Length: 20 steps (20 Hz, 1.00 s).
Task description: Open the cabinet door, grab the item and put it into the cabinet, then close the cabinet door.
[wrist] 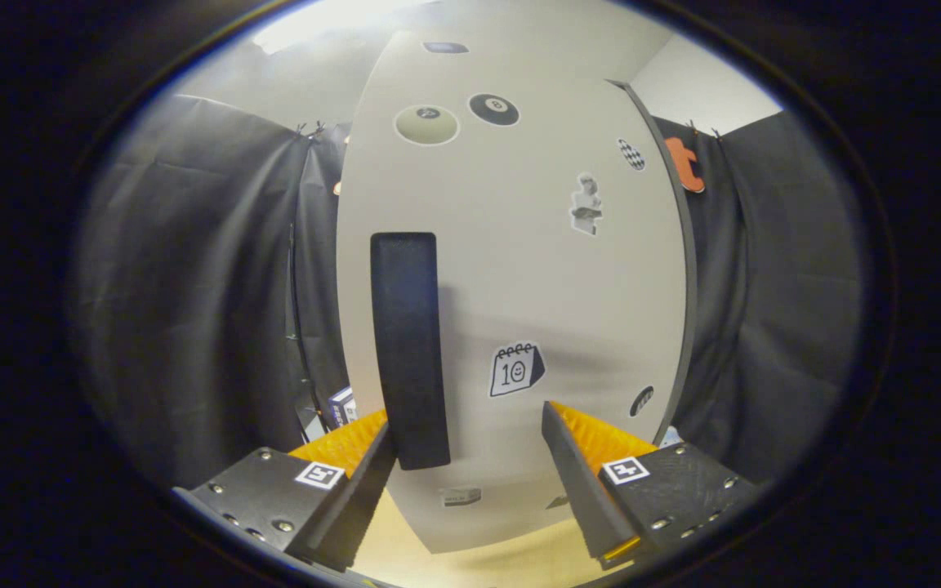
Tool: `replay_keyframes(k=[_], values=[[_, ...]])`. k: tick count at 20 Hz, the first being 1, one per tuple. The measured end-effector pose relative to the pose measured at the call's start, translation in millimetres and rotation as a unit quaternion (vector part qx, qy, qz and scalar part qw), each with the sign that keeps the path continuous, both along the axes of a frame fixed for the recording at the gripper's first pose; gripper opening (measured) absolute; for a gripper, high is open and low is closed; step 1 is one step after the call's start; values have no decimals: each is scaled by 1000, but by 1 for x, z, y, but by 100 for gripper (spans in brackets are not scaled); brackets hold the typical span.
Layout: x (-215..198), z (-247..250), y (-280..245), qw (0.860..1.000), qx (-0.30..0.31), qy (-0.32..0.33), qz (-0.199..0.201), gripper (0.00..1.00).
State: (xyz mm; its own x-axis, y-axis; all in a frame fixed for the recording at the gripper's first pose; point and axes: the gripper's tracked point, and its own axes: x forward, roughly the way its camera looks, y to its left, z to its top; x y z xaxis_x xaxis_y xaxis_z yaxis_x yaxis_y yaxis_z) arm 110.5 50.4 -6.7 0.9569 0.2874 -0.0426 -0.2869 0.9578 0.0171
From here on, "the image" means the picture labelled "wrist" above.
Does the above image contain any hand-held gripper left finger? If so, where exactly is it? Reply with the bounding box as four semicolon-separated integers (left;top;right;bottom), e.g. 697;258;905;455
172;408;398;572

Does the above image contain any grey cabinet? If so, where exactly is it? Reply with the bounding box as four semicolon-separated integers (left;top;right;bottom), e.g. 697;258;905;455
609;79;698;446

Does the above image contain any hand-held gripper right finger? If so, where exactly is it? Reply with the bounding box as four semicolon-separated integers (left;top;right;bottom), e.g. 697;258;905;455
542;400;757;563

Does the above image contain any white cabinet door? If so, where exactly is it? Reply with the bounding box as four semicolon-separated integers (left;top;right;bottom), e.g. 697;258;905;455
336;31;688;555

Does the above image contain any black door handle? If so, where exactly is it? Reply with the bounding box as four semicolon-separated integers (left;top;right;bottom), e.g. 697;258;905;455
370;232;452;471

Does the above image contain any black backdrop cloth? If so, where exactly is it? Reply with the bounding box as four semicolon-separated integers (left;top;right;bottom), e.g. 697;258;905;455
70;94;863;491

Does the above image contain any black backdrop stand pole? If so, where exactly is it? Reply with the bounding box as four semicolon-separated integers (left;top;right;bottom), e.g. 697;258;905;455
284;220;328;442

